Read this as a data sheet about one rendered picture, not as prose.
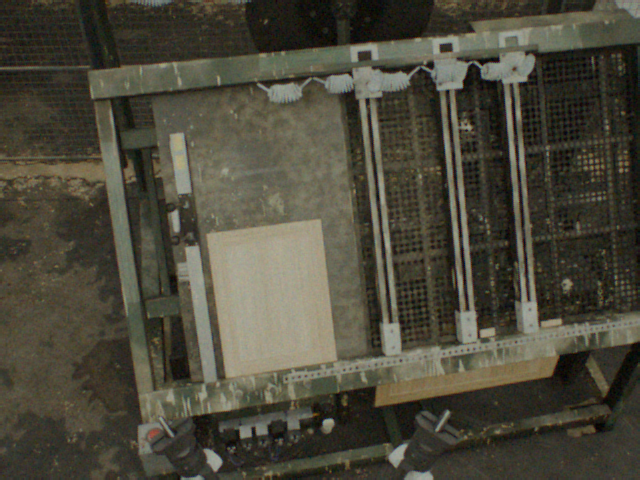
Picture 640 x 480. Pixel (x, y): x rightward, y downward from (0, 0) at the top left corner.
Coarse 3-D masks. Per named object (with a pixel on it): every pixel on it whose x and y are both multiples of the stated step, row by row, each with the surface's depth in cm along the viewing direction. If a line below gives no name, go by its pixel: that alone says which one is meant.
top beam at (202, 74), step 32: (480, 32) 273; (544, 32) 276; (576, 32) 278; (608, 32) 280; (160, 64) 257; (192, 64) 258; (224, 64) 260; (256, 64) 262; (288, 64) 263; (320, 64) 265; (416, 64) 270; (96, 96) 255; (128, 96) 260
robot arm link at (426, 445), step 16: (416, 416) 188; (432, 416) 190; (416, 432) 189; (432, 432) 185; (448, 432) 187; (416, 448) 190; (432, 448) 188; (448, 448) 185; (416, 464) 191; (432, 464) 191
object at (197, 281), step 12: (180, 180) 268; (180, 192) 268; (192, 252) 271; (192, 264) 272; (192, 276) 272; (192, 288) 273; (204, 288) 273; (204, 300) 274; (204, 312) 274; (204, 324) 275; (204, 336) 275; (204, 348) 276; (204, 360) 276; (204, 372) 277
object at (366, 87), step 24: (360, 48) 266; (360, 72) 267; (360, 96) 268; (360, 120) 274; (360, 144) 280; (384, 192) 276; (384, 216) 277; (384, 240) 279; (384, 264) 283; (384, 288) 282; (384, 312) 282; (384, 336) 283
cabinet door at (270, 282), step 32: (288, 224) 278; (320, 224) 279; (224, 256) 275; (256, 256) 277; (288, 256) 279; (320, 256) 281; (224, 288) 277; (256, 288) 279; (288, 288) 281; (320, 288) 282; (224, 320) 278; (256, 320) 280; (288, 320) 282; (320, 320) 284; (224, 352) 279; (256, 352) 281; (288, 352) 283; (320, 352) 285
